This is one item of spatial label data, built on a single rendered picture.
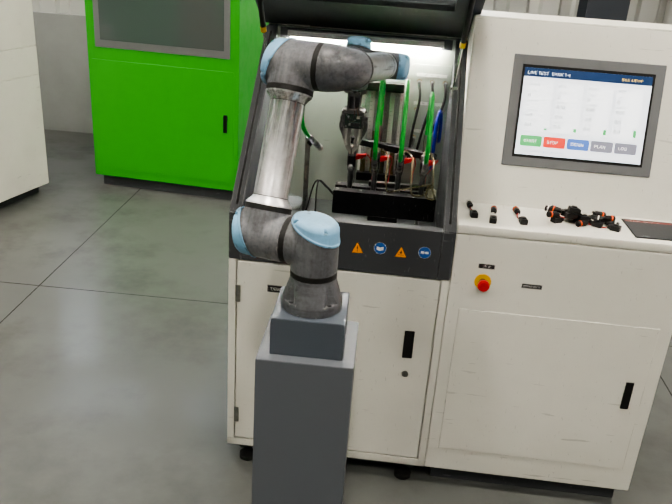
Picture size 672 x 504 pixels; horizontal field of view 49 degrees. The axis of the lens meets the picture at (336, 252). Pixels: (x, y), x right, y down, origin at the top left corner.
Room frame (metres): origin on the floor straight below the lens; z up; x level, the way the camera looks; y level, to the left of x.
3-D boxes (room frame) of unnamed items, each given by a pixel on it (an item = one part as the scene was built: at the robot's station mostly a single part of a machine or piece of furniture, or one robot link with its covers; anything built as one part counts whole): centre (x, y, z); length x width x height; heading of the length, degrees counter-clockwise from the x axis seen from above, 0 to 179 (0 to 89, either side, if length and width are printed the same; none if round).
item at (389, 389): (2.11, -0.01, 0.44); 0.65 x 0.02 x 0.68; 86
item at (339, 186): (2.36, -0.15, 0.91); 0.34 x 0.10 x 0.15; 86
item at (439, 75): (2.61, -0.29, 1.20); 0.13 x 0.03 x 0.31; 86
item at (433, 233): (2.13, -0.01, 0.87); 0.62 x 0.04 x 0.16; 86
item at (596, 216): (2.16, -0.75, 1.01); 0.23 x 0.11 x 0.06; 86
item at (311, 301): (1.65, 0.05, 0.95); 0.15 x 0.15 x 0.10
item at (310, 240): (1.65, 0.06, 1.07); 0.13 x 0.12 x 0.14; 72
